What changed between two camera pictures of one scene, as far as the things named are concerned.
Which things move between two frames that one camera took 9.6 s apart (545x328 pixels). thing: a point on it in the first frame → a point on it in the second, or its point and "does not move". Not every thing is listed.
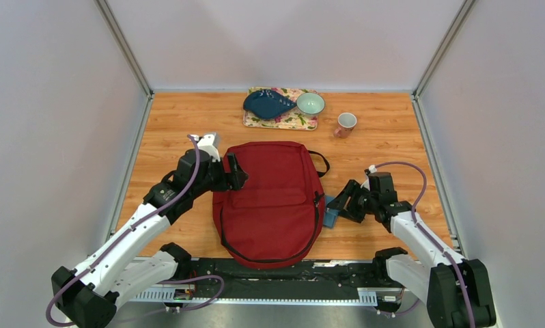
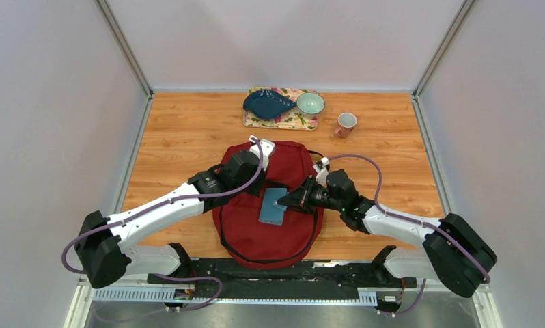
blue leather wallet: (330, 215) → (271, 212)
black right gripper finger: (356, 216) → (297, 200)
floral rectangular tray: (291, 119) does not move
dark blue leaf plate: (266, 104) does not move
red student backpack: (275, 219) does not move
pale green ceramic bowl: (310, 104) does not move
